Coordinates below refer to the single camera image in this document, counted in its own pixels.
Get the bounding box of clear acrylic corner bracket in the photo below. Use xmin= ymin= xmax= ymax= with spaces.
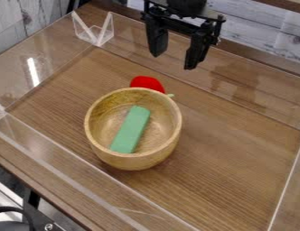
xmin=71 ymin=12 xmax=114 ymax=47

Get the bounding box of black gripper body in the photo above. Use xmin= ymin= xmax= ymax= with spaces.
xmin=142 ymin=0 xmax=226 ymax=45

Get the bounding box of black cable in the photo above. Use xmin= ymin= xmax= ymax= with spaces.
xmin=0 ymin=206 xmax=36 ymax=231

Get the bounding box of wooden bowl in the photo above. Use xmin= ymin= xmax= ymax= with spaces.
xmin=83 ymin=88 xmax=182 ymax=171

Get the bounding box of green rectangular block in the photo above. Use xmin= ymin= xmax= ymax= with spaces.
xmin=110 ymin=106 xmax=151 ymax=153

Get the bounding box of clear acrylic enclosure wall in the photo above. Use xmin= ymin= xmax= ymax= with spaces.
xmin=0 ymin=14 xmax=300 ymax=231

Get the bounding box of red plush strawberry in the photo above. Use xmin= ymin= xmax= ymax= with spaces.
xmin=130 ymin=76 xmax=174 ymax=97

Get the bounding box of black table leg frame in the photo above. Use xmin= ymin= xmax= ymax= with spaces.
xmin=23 ymin=188 xmax=63 ymax=231

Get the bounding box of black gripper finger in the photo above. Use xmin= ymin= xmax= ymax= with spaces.
xmin=183 ymin=30 xmax=211 ymax=69
xmin=144 ymin=17 xmax=168 ymax=57

